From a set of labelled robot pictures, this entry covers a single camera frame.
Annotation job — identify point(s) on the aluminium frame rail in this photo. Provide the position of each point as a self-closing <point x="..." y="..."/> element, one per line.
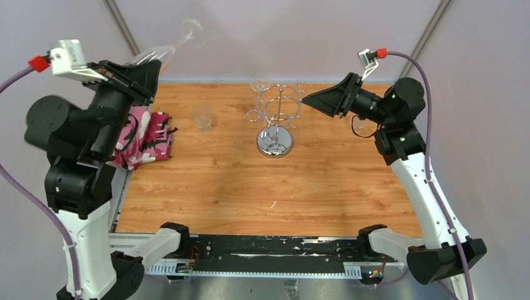
<point x="256" y="261"/>

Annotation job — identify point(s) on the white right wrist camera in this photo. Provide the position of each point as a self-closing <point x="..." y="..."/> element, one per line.
<point x="369" y="60"/>

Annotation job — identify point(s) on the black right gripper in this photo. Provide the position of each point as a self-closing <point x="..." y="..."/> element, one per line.
<point x="336" y="100"/>

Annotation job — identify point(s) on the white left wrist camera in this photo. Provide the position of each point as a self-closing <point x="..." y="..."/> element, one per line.
<point x="67" y="60"/>

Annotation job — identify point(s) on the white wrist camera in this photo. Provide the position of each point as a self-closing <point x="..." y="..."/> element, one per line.
<point x="369" y="60"/>
<point x="67" y="60"/>

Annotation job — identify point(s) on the pink camouflage cloth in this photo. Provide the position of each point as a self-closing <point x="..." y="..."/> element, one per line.
<point x="146" y="137"/>

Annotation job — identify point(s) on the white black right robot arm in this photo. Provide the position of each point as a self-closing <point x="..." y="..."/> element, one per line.
<point x="446" y="248"/>

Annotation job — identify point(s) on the chrome spiral wine glass rack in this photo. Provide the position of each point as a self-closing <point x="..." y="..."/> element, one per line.
<point x="279" y="109"/>

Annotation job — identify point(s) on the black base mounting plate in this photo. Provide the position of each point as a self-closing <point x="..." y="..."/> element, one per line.
<point x="269" y="254"/>

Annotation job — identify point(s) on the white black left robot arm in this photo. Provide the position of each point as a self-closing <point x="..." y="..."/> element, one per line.
<point x="80" y="144"/>

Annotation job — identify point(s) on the patterned clear wine glass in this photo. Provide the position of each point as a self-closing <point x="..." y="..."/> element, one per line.
<point x="202" y="117"/>

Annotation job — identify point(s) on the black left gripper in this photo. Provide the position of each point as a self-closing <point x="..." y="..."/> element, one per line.
<point x="140" y="78"/>

